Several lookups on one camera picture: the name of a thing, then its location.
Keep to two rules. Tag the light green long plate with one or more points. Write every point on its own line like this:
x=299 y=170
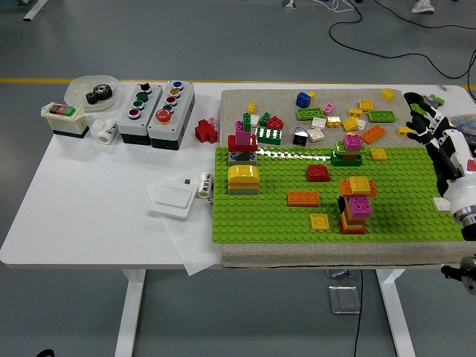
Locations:
x=382 y=116
x=309 y=114

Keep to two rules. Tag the white furniture foot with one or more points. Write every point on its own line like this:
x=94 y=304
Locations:
x=37 y=8

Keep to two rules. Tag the red cross-shaped brick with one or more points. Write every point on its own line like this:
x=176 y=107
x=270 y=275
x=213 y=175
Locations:
x=205 y=131

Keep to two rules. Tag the dark grey sloped brick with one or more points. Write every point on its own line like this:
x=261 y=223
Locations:
x=299 y=138

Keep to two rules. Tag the orange long brick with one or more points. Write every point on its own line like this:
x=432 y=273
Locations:
x=303 y=199
x=373 y=135

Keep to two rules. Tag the green small brick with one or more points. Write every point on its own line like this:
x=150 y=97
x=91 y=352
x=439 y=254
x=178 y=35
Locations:
x=264 y=119

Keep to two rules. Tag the yellow thin plate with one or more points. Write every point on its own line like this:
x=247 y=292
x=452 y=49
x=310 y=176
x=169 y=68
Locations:
x=342 y=223

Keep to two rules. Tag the black metal gear stack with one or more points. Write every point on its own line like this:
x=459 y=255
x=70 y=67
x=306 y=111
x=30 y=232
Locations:
x=99 y=94

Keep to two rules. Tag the yellow square brick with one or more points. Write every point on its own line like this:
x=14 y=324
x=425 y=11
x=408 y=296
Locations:
x=359 y=184

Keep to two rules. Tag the orange thin plate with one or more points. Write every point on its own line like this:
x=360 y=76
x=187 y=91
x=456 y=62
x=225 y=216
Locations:
x=243 y=183

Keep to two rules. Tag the orange wide brick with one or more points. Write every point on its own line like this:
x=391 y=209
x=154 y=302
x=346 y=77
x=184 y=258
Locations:
x=344 y=187

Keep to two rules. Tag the grey green tool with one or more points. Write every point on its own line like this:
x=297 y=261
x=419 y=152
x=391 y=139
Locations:
x=437 y=100

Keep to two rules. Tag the red sloped brick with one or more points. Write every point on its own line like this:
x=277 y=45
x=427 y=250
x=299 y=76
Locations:
x=318 y=173

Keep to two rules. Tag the small metal floor plate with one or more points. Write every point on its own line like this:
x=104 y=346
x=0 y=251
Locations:
x=338 y=273

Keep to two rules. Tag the dark green long brick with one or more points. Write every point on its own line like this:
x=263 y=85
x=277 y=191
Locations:
x=269 y=136

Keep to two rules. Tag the yellow narrow brick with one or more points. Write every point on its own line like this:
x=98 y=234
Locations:
x=311 y=97

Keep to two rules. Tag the metal stand base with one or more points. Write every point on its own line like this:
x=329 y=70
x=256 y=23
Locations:
x=289 y=3

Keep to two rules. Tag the red wide brick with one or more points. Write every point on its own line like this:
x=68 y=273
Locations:
x=232 y=143

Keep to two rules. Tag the grey-brown foam mat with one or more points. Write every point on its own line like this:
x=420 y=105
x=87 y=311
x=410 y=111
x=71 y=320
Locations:
x=275 y=100

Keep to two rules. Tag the grey emergency-stop control box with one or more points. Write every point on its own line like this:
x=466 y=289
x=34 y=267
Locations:
x=169 y=128

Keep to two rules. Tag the magenta square toy brick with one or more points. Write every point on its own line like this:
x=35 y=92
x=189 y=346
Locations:
x=352 y=143
x=359 y=208

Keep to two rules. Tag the orange square brick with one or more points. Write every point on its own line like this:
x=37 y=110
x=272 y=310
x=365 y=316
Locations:
x=353 y=221

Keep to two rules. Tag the bag with blue parts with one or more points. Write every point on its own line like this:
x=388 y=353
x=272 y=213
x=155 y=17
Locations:
x=465 y=121

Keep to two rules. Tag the magenta tall brick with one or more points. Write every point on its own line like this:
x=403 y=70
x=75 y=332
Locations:
x=243 y=138

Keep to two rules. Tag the red rounded brick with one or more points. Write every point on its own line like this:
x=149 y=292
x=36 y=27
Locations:
x=274 y=122

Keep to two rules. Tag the dark green frame brick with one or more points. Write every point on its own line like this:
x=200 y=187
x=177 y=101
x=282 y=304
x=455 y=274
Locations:
x=347 y=163

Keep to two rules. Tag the red-orange base brick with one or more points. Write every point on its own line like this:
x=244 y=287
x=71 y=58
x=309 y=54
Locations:
x=353 y=230

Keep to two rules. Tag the large metal floor plate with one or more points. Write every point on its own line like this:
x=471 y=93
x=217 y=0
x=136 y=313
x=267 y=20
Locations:
x=344 y=299

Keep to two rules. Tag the white small plate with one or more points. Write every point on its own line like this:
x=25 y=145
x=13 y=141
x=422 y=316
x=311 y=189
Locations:
x=361 y=124

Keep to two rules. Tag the white translucent dish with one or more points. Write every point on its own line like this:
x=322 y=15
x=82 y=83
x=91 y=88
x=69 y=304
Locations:
x=78 y=91

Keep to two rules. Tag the yellow rounded brick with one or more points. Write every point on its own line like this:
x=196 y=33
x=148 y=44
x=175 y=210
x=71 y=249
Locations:
x=243 y=173

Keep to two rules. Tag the grey wide brick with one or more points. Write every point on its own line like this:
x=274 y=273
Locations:
x=243 y=190

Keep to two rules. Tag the white pipe tee fitting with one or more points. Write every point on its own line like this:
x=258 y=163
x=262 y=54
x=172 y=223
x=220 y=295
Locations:
x=106 y=130

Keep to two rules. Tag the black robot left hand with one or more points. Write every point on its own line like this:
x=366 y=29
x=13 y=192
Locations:
x=44 y=354

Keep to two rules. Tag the green studded baseplate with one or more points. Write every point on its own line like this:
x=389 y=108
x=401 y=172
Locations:
x=267 y=215

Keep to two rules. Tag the pink small plate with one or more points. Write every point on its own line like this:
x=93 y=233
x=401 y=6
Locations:
x=328 y=109

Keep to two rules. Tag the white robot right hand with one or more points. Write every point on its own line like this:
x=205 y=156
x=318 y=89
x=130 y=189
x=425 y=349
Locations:
x=463 y=189

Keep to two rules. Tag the yellow small brick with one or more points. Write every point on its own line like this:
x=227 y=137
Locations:
x=251 y=107

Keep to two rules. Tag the white wall switch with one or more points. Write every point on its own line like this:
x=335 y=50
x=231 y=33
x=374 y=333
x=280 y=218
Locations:
x=173 y=201

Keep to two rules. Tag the brown small brick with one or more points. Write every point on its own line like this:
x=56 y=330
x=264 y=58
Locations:
x=349 y=157

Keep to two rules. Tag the white square plate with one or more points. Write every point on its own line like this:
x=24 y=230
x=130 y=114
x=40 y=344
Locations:
x=440 y=204
x=315 y=135
x=318 y=122

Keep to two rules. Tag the white small brick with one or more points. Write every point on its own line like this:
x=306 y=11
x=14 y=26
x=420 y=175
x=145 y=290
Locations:
x=254 y=120

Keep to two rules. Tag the grey four-button control box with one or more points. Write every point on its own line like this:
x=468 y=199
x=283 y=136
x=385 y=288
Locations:
x=139 y=122

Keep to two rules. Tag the white paper sheet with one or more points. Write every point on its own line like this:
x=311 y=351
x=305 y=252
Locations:
x=193 y=253

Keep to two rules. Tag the green tall narrow brick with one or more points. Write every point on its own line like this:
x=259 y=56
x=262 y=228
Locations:
x=247 y=122

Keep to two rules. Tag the grey brick base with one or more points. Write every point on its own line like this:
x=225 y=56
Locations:
x=241 y=160

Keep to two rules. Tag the white table leg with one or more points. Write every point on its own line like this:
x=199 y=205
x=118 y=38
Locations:
x=396 y=320
x=130 y=316

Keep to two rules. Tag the blue square brick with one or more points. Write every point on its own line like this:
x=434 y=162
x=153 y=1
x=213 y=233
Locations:
x=302 y=99

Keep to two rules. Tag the yellow square plate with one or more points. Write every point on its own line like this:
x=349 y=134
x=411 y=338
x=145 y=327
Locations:
x=320 y=222
x=378 y=154

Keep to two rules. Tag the white tube with black writing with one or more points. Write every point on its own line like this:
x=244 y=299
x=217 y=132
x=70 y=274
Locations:
x=204 y=185

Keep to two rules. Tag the cream red-green switch box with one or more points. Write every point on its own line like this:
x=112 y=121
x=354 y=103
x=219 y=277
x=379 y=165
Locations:
x=65 y=121

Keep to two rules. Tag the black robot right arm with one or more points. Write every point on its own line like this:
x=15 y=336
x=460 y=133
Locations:
x=465 y=215

